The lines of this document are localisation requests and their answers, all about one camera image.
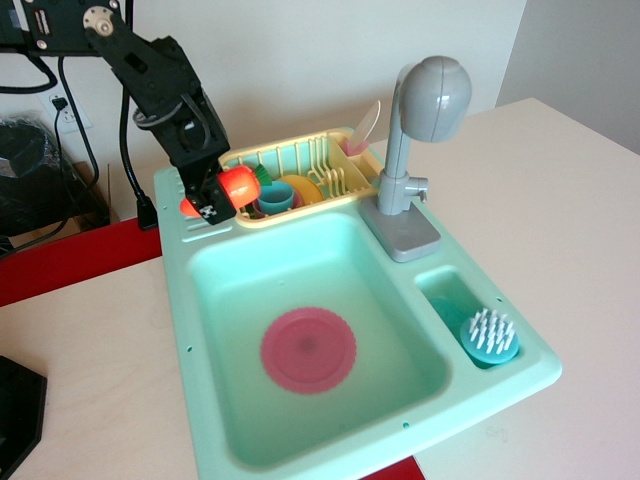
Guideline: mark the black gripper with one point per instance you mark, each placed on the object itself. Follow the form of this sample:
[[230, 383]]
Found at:
[[191, 133]]

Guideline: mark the orange toy carrot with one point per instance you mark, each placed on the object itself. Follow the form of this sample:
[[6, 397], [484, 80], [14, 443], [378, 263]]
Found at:
[[241, 183]]

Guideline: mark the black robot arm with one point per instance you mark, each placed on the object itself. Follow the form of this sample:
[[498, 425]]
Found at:
[[40, 29]]

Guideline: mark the yellow toy plate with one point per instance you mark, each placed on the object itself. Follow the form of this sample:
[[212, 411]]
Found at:
[[309, 191]]

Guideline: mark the pink toy plate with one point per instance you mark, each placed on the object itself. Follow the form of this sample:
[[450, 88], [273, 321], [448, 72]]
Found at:
[[308, 350]]

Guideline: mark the teal toy cup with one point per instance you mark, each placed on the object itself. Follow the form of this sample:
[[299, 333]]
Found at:
[[278, 197]]

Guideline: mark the pink toy bowl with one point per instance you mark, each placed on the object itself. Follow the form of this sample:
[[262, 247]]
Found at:
[[258, 213]]

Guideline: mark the red board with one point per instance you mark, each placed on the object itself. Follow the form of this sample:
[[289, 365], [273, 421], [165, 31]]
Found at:
[[76, 258]]

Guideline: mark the yellow dish rack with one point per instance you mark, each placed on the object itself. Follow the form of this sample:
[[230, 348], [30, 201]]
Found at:
[[318, 156]]

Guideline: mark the mint green toy sink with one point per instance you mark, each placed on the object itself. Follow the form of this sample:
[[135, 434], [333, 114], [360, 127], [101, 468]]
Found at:
[[412, 384]]

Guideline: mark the black bag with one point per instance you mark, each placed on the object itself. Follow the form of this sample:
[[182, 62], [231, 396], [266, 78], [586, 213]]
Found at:
[[40, 186]]

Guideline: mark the black base bottom left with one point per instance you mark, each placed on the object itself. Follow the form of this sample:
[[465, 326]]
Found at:
[[23, 399]]

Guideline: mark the teal scrub brush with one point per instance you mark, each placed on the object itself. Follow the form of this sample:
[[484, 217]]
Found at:
[[489, 337]]

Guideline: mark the white wall outlet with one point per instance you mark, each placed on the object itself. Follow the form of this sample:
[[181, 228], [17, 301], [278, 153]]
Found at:
[[67, 118]]

